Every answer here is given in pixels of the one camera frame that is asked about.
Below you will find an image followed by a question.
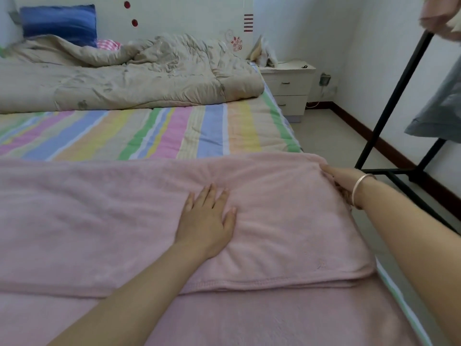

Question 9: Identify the person's left hand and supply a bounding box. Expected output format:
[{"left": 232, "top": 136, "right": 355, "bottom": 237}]
[{"left": 175, "top": 184, "right": 238, "bottom": 261}]

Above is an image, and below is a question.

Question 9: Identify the person's right hand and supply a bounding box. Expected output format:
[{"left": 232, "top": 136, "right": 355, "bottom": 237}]
[{"left": 319, "top": 164, "right": 370, "bottom": 210}]

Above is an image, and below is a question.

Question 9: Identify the pink fleece blanket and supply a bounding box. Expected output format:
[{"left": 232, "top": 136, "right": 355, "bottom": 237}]
[{"left": 0, "top": 152, "right": 419, "bottom": 346}]

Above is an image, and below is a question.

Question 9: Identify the person's right forearm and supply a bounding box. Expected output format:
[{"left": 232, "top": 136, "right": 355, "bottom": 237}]
[{"left": 356, "top": 180, "right": 461, "bottom": 346}]

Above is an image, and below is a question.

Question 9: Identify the person's left forearm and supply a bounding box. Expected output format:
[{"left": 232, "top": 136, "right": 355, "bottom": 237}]
[{"left": 47, "top": 245, "right": 206, "bottom": 346}]

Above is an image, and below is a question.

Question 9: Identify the dark brown baseboard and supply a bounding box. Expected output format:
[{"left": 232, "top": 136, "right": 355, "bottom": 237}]
[{"left": 308, "top": 101, "right": 461, "bottom": 217}]

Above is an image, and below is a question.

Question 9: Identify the black clothes rack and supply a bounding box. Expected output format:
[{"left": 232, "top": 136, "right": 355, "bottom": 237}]
[{"left": 354, "top": 31, "right": 461, "bottom": 235}]

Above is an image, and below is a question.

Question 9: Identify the white nightstand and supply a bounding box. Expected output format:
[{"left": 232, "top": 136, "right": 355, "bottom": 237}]
[{"left": 259, "top": 61, "right": 317, "bottom": 123}]

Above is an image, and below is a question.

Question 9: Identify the striped pastel bed sheet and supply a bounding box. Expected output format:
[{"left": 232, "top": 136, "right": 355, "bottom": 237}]
[{"left": 0, "top": 83, "right": 433, "bottom": 346}]

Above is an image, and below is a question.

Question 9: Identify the grey hanging garment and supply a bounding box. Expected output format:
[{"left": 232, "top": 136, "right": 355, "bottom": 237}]
[{"left": 405, "top": 57, "right": 461, "bottom": 143}]

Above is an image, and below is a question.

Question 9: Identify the cream plush toy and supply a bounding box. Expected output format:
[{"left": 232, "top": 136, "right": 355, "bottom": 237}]
[{"left": 246, "top": 36, "right": 278, "bottom": 68}]

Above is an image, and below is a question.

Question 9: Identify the beige quilt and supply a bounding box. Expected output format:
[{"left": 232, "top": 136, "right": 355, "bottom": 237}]
[{"left": 0, "top": 34, "right": 266, "bottom": 114}]

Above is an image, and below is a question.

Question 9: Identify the pink hanging garment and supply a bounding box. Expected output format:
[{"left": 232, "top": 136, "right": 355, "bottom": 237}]
[{"left": 420, "top": 0, "right": 461, "bottom": 42}]

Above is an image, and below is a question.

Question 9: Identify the pink patterned pillow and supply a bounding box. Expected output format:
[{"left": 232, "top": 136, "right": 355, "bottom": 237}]
[{"left": 97, "top": 38, "right": 123, "bottom": 53}]

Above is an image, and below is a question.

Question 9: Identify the white headboard with red dots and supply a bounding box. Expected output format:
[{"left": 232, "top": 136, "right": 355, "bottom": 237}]
[{"left": 13, "top": 0, "right": 256, "bottom": 65}]

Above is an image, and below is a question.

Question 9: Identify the blue pillow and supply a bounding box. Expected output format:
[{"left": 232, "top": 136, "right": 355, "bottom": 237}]
[{"left": 19, "top": 4, "right": 99, "bottom": 48}]

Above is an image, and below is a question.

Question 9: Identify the silver bracelet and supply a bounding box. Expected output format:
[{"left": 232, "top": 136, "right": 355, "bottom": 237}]
[{"left": 351, "top": 173, "right": 377, "bottom": 210}]

